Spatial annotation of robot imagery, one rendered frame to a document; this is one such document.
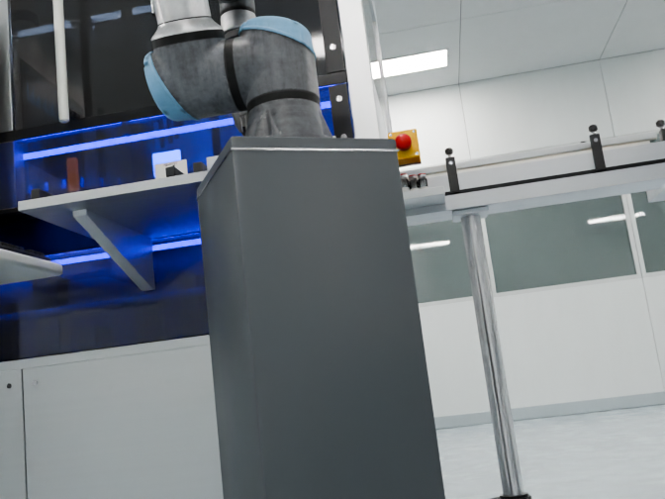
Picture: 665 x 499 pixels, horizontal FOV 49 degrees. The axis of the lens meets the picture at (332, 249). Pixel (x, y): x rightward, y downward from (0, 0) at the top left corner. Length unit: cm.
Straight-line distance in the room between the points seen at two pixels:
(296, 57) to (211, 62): 13
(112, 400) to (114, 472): 17
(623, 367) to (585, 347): 34
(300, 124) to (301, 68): 10
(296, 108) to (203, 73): 16
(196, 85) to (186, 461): 97
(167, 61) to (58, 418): 106
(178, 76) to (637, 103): 596
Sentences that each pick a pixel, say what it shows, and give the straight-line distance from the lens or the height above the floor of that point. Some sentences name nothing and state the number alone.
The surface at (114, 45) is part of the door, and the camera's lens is 212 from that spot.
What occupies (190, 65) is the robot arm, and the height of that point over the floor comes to 95.
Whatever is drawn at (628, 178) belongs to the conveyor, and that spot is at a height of 85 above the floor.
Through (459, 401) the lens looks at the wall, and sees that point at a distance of 633.
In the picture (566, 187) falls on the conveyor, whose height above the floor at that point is 85.
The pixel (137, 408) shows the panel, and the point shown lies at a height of 45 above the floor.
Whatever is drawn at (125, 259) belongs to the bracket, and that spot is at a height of 78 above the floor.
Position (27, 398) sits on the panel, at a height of 50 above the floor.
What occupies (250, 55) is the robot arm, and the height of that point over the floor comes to 95.
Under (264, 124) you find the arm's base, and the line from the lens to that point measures 112.
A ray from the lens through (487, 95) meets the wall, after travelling 678.
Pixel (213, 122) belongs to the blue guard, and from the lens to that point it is 192.
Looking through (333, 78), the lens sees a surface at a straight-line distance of 189.
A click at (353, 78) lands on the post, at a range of 188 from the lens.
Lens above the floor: 44
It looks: 11 degrees up
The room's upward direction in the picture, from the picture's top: 7 degrees counter-clockwise
